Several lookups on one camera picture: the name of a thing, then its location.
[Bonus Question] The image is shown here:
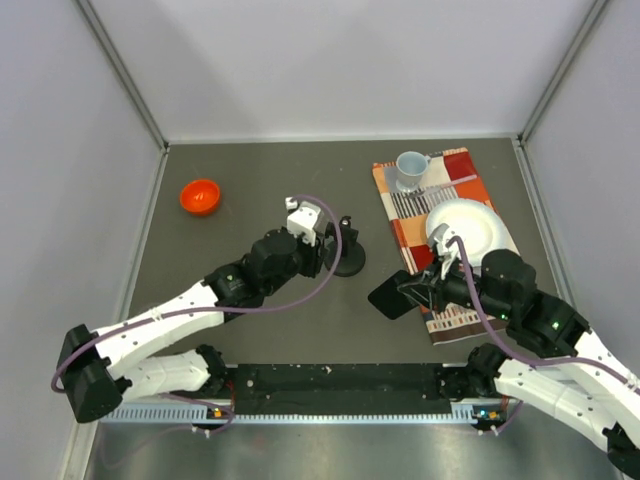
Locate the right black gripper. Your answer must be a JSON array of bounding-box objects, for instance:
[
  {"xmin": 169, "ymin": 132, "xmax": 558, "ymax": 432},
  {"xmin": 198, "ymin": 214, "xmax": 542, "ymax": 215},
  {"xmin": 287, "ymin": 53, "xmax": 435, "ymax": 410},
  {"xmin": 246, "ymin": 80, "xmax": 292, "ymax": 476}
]
[{"xmin": 397, "ymin": 251, "xmax": 511, "ymax": 320}]

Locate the black smartphone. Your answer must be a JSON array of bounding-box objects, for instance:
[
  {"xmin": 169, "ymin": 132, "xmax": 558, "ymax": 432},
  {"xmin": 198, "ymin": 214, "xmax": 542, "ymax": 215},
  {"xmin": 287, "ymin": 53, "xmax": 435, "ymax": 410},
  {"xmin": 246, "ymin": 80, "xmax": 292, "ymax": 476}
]
[{"xmin": 367, "ymin": 270, "xmax": 417, "ymax": 320}]

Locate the black phone stand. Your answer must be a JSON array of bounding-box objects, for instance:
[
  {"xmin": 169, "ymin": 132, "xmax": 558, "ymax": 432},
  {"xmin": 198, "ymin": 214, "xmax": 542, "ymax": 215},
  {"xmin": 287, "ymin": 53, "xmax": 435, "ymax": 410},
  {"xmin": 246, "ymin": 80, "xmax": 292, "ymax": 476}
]
[{"xmin": 324, "ymin": 216, "xmax": 366, "ymax": 277}]

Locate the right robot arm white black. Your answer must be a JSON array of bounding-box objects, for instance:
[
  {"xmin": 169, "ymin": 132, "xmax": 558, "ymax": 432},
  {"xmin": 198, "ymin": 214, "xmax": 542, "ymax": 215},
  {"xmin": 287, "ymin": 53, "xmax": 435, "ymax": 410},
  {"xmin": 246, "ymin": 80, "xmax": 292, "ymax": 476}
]
[{"xmin": 369, "ymin": 249, "xmax": 639, "ymax": 479}]

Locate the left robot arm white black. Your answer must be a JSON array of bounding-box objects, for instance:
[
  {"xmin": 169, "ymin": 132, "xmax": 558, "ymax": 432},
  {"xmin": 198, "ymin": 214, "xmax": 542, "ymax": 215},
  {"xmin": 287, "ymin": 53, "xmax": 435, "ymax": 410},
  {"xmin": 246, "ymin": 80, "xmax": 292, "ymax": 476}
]
[{"xmin": 51, "ymin": 227, "xmax": 327, "ymax": 424}]

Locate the white plate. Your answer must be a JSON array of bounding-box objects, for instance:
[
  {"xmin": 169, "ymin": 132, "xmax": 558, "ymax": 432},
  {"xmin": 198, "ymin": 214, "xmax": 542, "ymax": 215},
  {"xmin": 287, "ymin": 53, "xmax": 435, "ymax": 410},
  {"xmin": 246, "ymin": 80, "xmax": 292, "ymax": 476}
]
[{"xmin": 425, "ymin": 198, "xmax": 512, "ymax": 264}]

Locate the patterned orange placemat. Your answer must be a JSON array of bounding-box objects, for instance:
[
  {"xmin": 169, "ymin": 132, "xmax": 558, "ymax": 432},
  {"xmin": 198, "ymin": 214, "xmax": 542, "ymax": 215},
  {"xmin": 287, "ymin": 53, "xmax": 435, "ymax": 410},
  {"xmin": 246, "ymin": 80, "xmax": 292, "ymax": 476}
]
[{"xmin": 372, "ymin": 148, "xmax": 493, "ymax": 345}]

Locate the light blue cup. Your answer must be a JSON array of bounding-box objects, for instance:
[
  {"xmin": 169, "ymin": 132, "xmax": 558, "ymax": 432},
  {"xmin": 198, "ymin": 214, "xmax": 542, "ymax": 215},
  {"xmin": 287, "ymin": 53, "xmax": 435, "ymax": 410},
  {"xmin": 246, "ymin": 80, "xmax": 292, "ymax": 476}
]
[{"xmin": 396, "ymin": 151, "xmax": 431, "ymax": 193}]

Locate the orange bowl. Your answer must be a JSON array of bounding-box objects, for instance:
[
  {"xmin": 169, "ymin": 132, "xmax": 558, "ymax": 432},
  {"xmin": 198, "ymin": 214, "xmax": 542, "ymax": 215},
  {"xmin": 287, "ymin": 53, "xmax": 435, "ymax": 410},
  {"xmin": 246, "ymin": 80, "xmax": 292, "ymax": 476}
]
[{"xmin": 179, "ymin": 179, "xmax": 221, "ymax": 216}]

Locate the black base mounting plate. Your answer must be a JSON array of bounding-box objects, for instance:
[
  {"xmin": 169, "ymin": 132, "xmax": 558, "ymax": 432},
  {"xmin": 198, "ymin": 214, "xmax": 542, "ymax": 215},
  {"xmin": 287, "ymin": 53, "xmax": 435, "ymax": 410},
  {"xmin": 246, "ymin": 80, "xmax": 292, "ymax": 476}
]
[{"xmin": 229, "ymin": 363, "xmax": 472, "ymax": 416}]

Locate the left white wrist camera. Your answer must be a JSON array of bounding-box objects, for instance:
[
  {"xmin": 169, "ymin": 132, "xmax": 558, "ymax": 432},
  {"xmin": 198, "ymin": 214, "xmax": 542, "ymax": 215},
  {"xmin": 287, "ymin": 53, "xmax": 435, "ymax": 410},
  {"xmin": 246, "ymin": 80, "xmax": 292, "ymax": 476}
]
[{"xmin": 285, "ymin": 197, "xmax": 324, "ymax": 247}]

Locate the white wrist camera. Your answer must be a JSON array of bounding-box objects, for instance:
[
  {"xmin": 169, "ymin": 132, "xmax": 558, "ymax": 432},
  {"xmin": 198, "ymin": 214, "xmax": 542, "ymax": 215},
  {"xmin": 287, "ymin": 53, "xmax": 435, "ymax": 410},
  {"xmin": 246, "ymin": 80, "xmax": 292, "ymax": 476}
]
[
  {"xmin": 285, "ymin": 197, "xmax": 324, "ymax": 247},
  {"xmin": 427, "ymin": 223, "xmax": 461, "ymax": 280}
]

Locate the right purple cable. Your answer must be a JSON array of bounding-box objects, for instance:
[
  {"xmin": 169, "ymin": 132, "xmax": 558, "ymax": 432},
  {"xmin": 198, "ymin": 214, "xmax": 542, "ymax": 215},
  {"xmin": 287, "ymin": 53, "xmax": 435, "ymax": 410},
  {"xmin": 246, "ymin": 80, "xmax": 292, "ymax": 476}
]
[{"xmin": 447, "ymin": 235, "xmax": 640, "ymax": 389}]

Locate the purple cable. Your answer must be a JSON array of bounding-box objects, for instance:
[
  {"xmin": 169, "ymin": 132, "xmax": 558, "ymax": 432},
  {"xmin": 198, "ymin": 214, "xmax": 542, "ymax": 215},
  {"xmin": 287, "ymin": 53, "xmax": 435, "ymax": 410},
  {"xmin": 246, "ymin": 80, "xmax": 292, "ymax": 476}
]
[
  {"xmin": 447, "ymin": 235, "xmax": 640, "ymax": 389},
  {"xmin": 50, "ymin": 194, "xmax": 344, "ymax": 395}
]

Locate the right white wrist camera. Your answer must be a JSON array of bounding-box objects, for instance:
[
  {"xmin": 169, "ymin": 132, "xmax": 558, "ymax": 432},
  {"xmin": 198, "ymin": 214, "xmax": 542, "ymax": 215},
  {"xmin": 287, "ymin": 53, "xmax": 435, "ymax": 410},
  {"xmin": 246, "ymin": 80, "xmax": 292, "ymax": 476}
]
[{"xmin": 427, "ymin": 223, "xmax": 461, "ymax": 280}]

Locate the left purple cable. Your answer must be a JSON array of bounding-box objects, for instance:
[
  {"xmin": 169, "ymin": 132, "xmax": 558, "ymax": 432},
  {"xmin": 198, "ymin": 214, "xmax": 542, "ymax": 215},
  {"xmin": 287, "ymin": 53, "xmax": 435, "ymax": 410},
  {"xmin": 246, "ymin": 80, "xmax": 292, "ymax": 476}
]
[{"xmin": 50, "ymin": 194, "xmax": 344, "ymax": 395}]

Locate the grey slotted cable duct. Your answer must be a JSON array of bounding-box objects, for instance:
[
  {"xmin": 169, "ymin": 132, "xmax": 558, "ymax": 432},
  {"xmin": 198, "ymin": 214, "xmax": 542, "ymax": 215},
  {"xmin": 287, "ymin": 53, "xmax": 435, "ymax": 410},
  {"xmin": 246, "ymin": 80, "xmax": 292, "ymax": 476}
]
[{"xmin": 99, "ymin": 403, "xmax": 486, "ymax": 425}]

